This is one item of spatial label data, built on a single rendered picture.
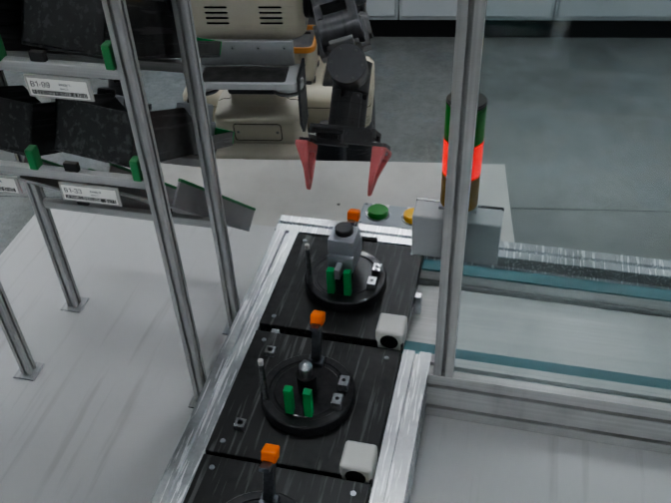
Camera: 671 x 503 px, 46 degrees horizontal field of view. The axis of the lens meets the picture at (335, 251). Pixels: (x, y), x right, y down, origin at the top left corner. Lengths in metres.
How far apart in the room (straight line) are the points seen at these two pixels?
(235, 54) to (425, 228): 0.93
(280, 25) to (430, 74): 2.25
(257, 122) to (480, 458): 1.07
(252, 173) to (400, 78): 2.25
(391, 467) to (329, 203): 0.76
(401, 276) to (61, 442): 0.62
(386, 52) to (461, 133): 3.32
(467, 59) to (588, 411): 0.60
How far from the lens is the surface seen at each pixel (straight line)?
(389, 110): 3.76
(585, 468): 1.30
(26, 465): 1.38
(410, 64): 4.16
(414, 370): 1.26
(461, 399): 1.28
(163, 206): 1.08
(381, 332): 1.27
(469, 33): 0.91
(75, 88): 1.03
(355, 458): 1.12
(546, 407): 1.28
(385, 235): 1.50
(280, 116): 2.00
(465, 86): 0.94
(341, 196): 1.76
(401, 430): 1.19
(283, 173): 1.85
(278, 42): 1.88
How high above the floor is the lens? 1.90
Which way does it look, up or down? 40 degrees down
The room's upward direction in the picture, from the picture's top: 3 degrees counter-clockwise
